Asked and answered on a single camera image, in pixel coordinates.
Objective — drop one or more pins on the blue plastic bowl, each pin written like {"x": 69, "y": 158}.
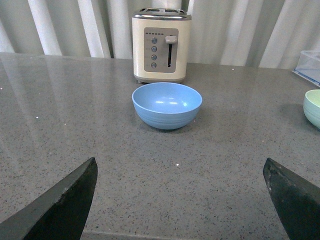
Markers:
{"x": 166, "y": 105}

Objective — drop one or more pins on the clear plastic food container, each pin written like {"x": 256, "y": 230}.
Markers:
{"x": 308, "y": 66}

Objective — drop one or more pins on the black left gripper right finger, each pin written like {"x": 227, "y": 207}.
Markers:
{"x": 296, "y": 201}

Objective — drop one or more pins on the white pleated curtain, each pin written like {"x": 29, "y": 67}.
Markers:
{"x": 252, "y": 33}

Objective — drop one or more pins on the cream two-slot toaster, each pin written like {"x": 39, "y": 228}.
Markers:
{"x": 160, "y": 43}

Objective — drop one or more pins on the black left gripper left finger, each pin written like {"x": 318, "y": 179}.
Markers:
{"x": 58, "y": 214}

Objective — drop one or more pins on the green plastic bowl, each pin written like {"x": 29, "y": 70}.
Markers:
{"x": 311, "y": 107}

